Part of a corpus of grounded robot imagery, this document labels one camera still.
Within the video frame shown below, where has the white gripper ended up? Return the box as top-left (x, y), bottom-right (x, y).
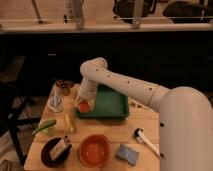
top-left (75, 86), bottom-right (97, 110)

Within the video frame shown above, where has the orange apple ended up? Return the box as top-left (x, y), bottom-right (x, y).
top-left (78, 102), bottom-right (90, 113)

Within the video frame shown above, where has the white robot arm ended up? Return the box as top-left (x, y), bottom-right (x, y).
top-left (78, 57), bottom-right (213, 171)

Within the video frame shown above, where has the yellow banana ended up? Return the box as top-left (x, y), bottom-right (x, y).
top-left (64, 113), bottom-right (74, 133)

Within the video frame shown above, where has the green plastic tray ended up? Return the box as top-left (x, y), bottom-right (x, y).
top-left (76, 85), bottom-right (129, 119)

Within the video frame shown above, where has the green cucumber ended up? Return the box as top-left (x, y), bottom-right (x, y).
top-left (32, 119), bottom-right (57, 135)

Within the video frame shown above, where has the metal fork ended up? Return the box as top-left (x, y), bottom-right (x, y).
top-left (130, 101), bottom-right (153, 111)

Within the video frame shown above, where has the orange bowl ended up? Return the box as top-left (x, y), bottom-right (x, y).
top-left (78, 134), bottom-right (110, 168)

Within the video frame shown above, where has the small box on plate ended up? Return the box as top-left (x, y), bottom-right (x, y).
top-left (50, 136), bottom-right (71, 161)

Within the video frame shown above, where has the white black dish brush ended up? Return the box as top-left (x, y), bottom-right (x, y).
top-left (134, 128), bottom-right (160, 156)

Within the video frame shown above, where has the blue sponge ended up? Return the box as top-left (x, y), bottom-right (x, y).
top-left (115, 144), bottom-right (139, 166)

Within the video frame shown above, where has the dark brown plate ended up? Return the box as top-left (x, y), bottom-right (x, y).
top-left (41, 137), bottom-right (72, 168)

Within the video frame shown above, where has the dark chair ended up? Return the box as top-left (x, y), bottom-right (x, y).
top-left (0, 64), bottom-right (39, 165)

